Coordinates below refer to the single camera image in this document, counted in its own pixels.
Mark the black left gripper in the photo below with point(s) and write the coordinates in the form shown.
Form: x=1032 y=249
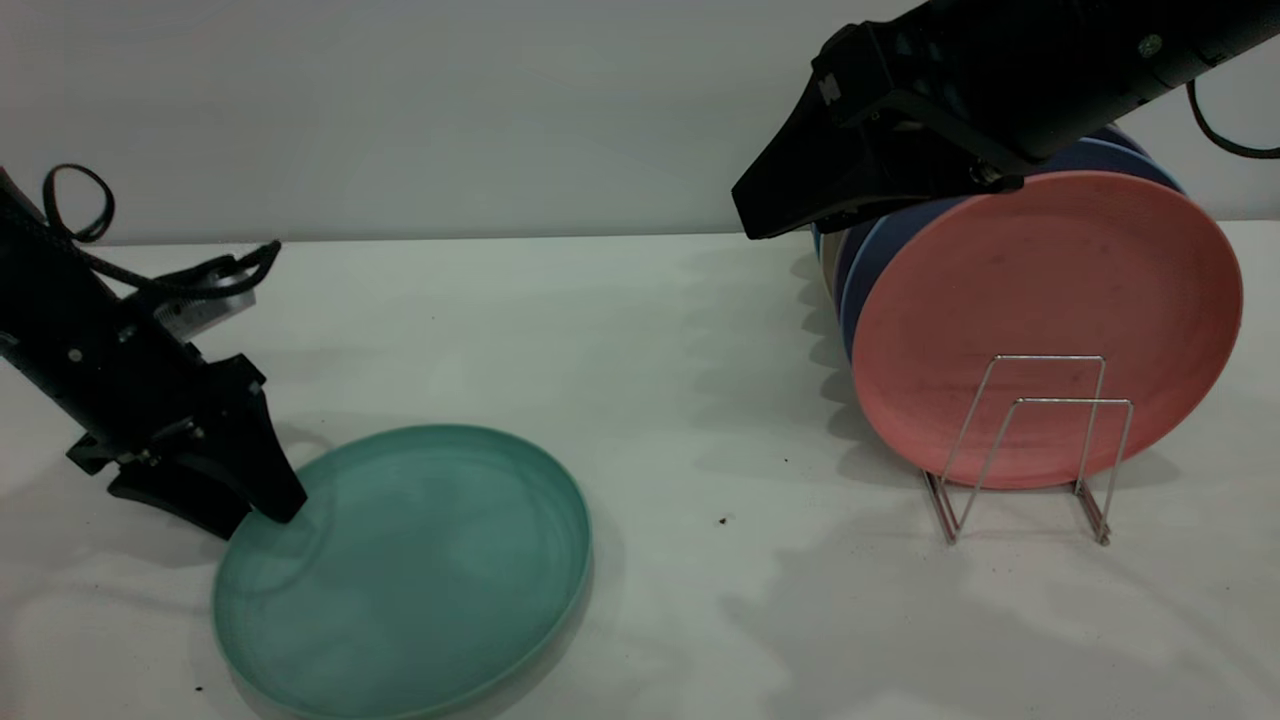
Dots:
x=160 y=400

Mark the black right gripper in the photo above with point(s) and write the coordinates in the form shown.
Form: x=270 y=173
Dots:
x=940 y=70

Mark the green round plate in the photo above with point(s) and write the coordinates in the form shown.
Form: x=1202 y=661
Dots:
x=420 y=580

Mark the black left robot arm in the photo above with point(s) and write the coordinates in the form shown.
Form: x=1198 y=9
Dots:
x=45 y=300

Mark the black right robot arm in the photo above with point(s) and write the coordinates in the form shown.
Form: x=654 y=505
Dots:
x=1150 y=50

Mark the purple round plate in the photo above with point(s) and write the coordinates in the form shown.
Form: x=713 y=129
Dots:
x=850 y=245

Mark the beige round plate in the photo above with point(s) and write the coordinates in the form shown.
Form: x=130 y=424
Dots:
x=828 y=262

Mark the pink round plate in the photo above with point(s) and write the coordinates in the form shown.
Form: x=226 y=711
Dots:
x=1050 y=300

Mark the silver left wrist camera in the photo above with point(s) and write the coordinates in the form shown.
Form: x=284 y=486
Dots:
x=205 y=310

